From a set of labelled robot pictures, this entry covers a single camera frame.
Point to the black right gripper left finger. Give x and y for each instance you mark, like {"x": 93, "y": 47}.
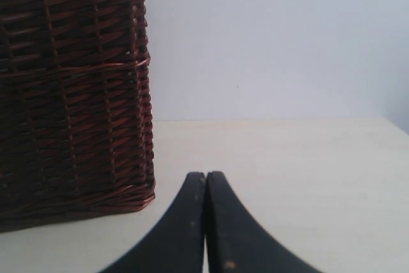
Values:
{"x": 176, "y": 242}

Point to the brown wicker basket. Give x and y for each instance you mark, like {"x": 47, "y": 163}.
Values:
{"x": 76, "y": 123}

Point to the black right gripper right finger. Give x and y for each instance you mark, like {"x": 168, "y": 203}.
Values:
{"x": 235, "y": 241}

